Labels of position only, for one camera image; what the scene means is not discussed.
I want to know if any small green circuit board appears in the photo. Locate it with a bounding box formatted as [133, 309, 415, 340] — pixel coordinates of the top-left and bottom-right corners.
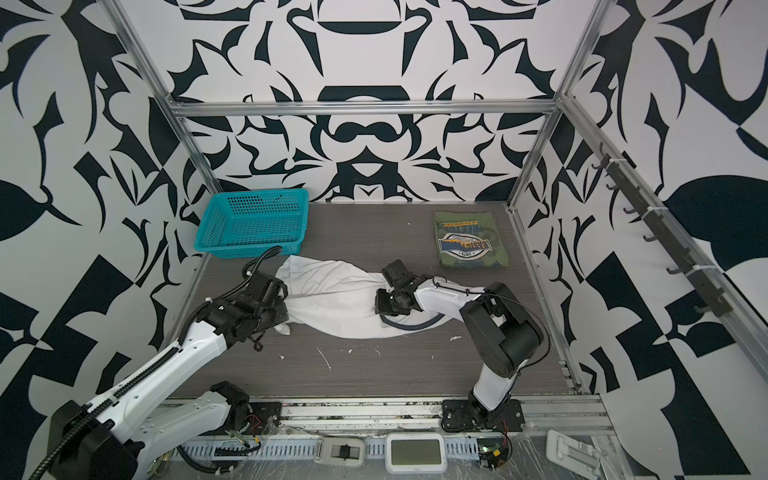
[477, 437, 512, 470]

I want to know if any grey wall hook rack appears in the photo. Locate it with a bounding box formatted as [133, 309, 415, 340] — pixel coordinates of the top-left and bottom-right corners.
[593, 144, 734, 317]

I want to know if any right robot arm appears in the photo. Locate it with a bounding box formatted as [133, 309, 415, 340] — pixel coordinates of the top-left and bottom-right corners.
[374, 260, 549, 414]

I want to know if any white digital display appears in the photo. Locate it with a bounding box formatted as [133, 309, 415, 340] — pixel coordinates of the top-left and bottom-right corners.
[385, 432, 447, 474]

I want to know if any white grey tank top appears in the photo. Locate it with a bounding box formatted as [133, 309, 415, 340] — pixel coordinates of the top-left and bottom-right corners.
[276, 255, 451, 340]

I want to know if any teal plastic basket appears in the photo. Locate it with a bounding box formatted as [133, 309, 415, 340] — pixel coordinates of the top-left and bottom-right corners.
[194, 189, 309, 259]

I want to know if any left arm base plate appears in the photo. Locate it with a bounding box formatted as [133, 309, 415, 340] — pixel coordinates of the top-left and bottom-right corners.
[240, 401, 283, 436]

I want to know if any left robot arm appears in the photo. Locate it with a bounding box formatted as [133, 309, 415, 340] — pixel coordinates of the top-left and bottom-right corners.
[31, 271, 288, 479]

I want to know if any white plastic stand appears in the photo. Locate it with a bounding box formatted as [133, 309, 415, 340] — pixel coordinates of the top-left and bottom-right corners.
[545, 430, 601, 480]

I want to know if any green tank top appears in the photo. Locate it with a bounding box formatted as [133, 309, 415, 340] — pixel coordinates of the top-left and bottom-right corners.
[434, 211, 509, 269]

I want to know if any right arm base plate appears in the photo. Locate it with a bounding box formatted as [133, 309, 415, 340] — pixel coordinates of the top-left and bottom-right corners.
[440, 398, 526, 433]

